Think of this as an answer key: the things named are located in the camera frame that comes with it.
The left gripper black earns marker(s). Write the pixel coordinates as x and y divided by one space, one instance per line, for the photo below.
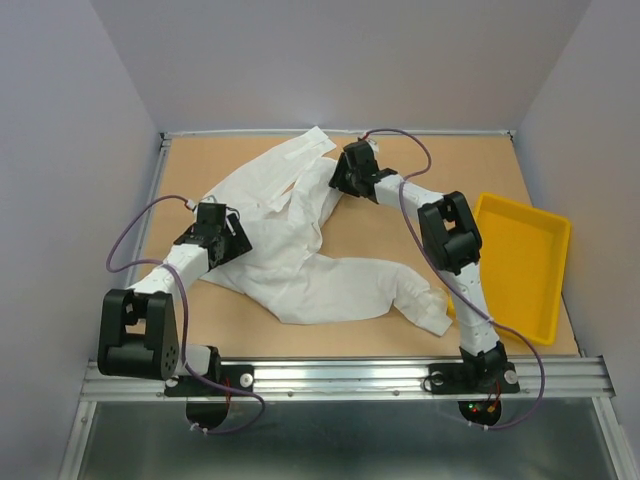
239 244

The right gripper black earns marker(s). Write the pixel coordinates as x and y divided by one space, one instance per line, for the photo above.
337 178

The white long sleeve shirt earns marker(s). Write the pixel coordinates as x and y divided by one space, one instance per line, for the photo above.
284 199

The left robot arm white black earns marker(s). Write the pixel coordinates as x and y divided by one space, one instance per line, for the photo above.
138 331

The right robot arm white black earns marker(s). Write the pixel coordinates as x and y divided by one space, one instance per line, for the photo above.
450 241

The yellow plastic tray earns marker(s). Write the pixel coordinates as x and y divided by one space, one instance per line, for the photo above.
522 265

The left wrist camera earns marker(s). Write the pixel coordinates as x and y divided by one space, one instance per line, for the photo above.
211 212

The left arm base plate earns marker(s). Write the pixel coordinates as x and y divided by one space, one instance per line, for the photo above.
208 409

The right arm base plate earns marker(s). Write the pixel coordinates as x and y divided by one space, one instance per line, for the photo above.
479 395

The aluminium mounting rail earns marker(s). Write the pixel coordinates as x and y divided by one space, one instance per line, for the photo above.
401 379

